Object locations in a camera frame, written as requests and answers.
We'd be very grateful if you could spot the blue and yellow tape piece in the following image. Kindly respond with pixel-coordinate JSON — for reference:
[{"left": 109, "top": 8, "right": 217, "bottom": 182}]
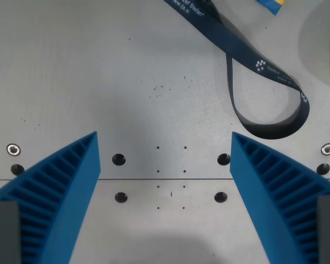
[{"left": 255, "top": 0, "right": 285, "bottom": 17}]

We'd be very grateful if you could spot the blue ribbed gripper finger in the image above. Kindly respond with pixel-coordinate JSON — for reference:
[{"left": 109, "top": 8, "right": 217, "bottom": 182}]
[
  {"left": 229, "top": 131, "right": 330, "bottom": 264},
  {"left": 0, "top": 131, "right": 102, "bottom": 264}
]

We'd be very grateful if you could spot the navy printed lanyard strap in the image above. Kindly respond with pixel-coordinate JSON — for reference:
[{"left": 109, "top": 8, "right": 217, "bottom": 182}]
[{"left": 163, "top": 0, "right": 311, "bottom": 140}]

